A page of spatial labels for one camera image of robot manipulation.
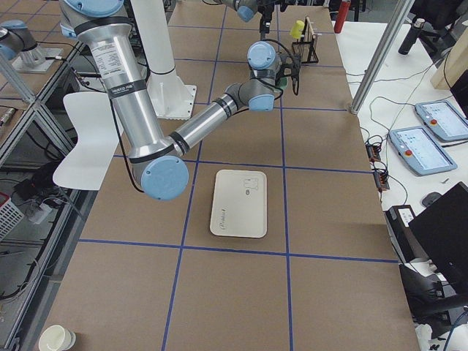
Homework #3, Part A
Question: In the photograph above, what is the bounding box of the white basket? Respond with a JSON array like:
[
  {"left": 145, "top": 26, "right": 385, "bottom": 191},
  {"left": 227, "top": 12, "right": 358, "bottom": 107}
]
[{"left": 0, "top": 192, "right": 24, "bottom": 240}]

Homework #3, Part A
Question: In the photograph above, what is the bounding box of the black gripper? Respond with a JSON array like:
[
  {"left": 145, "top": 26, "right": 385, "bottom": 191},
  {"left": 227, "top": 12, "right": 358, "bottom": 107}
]
[
  {"left": 276, "top": 54, "right": 301, "bottom": 91},
  {"left": 257, "top": 0, "right": 286, "bottom": 18}
]

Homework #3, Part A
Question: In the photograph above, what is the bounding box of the red cylinder bottle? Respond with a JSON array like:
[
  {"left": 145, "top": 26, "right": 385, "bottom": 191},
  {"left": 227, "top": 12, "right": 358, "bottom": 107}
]
[{"left": 333, "top": 0, "right": 351, "bottom": 34}]

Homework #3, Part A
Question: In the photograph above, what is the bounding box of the yellow plastic cup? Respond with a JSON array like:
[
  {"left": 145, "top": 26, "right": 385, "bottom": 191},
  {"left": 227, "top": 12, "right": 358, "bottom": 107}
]
[{"left": 290, "top": 20, "right": 305, "bottom": 39}]

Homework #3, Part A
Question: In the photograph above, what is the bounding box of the black box device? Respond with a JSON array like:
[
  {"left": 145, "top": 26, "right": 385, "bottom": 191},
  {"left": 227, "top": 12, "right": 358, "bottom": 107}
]
[{"left": 385, "top": 205, "right": 418, "bottom": 263}]

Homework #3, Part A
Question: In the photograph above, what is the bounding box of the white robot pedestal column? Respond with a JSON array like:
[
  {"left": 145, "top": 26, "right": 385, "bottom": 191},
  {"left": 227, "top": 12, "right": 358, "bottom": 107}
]
[{"left": 131, "top": 0, "right": 197, "bottom": 120}]

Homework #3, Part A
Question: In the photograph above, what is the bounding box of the far blue teach pendant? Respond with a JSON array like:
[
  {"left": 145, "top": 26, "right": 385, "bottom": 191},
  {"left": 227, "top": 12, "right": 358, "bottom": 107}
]
[{"left": 415, "top": 100, "right": 467, "bottom": 142}]

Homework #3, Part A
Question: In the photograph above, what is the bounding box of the white plastic chair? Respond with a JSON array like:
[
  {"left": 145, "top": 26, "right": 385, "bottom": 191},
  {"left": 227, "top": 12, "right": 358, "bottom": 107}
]
[{"left": 53, "top": 91, "right": 118, "bottom": 191}]

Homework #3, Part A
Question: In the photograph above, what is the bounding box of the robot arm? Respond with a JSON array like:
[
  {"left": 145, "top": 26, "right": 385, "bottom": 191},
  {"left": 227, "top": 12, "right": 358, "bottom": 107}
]
[
  {"left": 203, "top": 0, "right": 295, "bottom": 22},
  {"left": 59, "top": 1, "right": 301, "bottom": 200}
]

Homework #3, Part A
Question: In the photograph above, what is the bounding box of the black cylinder bottle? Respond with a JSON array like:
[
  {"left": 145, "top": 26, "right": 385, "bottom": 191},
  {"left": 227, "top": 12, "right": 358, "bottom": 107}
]
[{"left": 398, "top": 18, "right": 426, "bottom": 55}]

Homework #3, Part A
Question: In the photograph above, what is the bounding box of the blue teach pendant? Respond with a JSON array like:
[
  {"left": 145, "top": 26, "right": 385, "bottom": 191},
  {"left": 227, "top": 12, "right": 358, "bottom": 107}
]
[
  {"left": 415, "top": 100, "right": 467, "bottom": 142},
  {"left": 388, "top": 127, "right": 458, "bottom": 176}
]

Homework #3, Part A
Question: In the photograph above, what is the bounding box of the black wire cup rack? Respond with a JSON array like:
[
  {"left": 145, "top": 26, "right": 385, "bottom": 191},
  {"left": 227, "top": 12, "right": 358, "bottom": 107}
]
[{"left": 292, "top": 16, "right": 319, "bottom": 64}]

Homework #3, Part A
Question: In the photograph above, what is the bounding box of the cream rabbit tray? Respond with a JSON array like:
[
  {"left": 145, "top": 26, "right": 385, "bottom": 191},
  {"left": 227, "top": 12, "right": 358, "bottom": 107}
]
[{"left": 210, "top": 170, "right": 268, "bottom": 238}]

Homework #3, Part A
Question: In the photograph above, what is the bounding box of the black computer mouse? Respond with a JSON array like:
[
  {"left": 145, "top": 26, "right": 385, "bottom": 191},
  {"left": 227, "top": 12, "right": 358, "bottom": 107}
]
[{"left": 421, "top": 192, "right": 442, "bottom": 208}]

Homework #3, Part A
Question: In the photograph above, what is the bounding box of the near blue teach pendant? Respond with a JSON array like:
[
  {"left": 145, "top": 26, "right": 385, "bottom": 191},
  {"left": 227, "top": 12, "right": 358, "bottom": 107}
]
[{"left": 388, "top": 127, "right": 458, "bottom": 176}]

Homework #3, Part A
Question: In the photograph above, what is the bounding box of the aluminium frame post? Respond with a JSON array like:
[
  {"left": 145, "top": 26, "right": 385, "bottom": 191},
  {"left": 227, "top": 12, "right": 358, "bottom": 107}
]
[{"left": 350, "top": 0, "right": 415, "bottom": 115}]

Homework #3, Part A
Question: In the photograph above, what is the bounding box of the paper cup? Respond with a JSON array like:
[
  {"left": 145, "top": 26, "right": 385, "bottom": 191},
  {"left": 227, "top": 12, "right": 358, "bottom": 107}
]
[{"left": 38, "top": 325, "right": 76, "bottom": 351}]

